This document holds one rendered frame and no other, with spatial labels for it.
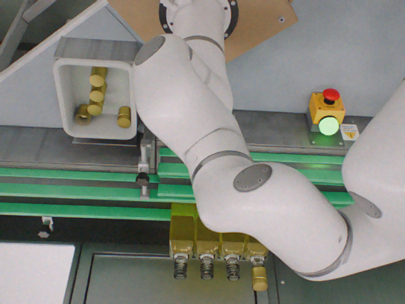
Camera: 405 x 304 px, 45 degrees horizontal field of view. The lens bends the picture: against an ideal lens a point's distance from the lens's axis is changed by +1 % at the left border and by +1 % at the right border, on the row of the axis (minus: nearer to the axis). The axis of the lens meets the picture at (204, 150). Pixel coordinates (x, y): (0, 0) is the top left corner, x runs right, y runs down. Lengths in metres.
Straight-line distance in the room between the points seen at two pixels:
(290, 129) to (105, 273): 0.58
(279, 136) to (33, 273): 0.68
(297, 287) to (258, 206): 0.86
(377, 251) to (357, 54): 0.71
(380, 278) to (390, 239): 0.87
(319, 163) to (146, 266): 0.49
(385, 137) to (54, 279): 0.95
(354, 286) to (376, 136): 0.92
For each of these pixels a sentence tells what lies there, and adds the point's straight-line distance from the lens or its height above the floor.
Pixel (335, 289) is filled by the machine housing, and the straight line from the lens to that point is 1.35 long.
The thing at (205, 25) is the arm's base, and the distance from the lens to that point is 0.87.
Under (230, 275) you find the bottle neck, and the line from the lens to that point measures 1.10.
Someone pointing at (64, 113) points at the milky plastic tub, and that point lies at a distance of 1.18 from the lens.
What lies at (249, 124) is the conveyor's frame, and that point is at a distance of 1.21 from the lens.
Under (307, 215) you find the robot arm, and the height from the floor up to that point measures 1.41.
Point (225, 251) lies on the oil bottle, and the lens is 1.12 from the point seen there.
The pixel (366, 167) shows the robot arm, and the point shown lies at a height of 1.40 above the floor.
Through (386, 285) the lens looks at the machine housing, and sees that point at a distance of 1.40.
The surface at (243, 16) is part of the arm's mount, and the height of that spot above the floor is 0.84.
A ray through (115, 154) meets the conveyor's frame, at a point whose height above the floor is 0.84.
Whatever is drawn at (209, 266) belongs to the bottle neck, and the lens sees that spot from 1.10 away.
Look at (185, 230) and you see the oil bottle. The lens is 1.14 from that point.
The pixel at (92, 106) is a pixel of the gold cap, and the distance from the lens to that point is 1.18.
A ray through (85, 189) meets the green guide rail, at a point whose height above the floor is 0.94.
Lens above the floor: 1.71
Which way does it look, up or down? 45 degrees down
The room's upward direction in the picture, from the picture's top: 180 degrees clockwise
